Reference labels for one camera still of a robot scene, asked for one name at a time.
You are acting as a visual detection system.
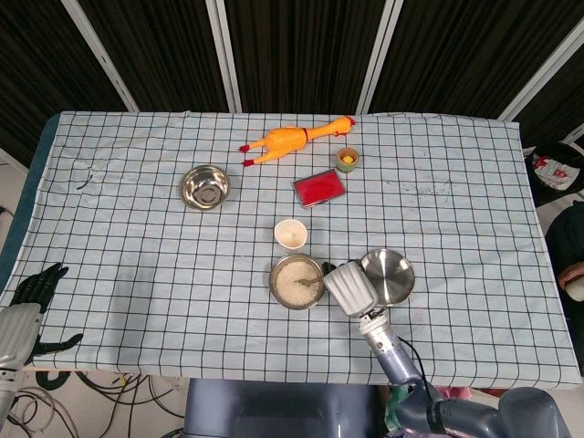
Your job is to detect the black floor cables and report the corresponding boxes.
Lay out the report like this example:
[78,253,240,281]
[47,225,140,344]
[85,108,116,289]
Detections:
[36,370,184,438]

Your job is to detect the grey coiled floor cable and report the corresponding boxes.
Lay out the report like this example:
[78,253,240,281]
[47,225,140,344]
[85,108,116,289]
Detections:
[6,386,69,438]

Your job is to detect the blue checked tablecloth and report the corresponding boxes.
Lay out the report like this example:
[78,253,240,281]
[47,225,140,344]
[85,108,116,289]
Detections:
[0,109,583,392]

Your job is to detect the metal bowl holding rice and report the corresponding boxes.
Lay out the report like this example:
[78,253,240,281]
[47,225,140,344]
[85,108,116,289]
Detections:
[267,254,328,311]

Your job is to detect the green cup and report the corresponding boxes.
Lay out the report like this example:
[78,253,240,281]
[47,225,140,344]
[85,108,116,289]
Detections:
[336,146,361,175]

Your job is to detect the blue table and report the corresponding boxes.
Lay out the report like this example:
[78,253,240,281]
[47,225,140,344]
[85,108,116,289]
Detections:
[0,112,61,293]

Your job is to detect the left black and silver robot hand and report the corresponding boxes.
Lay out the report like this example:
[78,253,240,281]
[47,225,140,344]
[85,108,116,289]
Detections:
[0,262,85,370]

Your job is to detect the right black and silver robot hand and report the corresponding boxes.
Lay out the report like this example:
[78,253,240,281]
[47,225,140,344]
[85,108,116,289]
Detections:
[318,259,381,318]

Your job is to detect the red stamp pad box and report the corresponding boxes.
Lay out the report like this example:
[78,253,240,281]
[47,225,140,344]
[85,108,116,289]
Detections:
[291,167,348,210]

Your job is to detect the shallow metal plate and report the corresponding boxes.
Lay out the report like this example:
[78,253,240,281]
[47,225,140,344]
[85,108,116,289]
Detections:
[360,247,416,308]

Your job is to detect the green cloth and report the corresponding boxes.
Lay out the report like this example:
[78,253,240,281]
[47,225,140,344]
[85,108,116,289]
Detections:
[384,385,412,431]

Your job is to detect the cream paper cup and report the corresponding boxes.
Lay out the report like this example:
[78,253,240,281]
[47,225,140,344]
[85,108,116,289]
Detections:
[273,218,308,255]

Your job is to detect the empty deep metal bowl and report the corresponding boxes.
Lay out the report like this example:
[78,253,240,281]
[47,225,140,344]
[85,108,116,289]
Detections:
[178,164,233,212]

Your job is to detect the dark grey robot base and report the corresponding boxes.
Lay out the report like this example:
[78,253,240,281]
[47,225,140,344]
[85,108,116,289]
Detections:
[183,378,389,438]

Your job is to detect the pink cloth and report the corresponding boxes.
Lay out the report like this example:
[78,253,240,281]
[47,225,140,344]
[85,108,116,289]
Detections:
[433,386,472,401]

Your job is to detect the yellow rubber chicken toy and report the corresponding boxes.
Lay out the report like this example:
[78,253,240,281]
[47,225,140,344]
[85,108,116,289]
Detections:
[239,115,357,168]

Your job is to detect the white partition frame post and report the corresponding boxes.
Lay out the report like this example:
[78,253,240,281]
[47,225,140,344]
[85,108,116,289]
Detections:
[61,0,139,112]
[204,0,243,113]
[499,20,584,120]
[356,0,405,115]

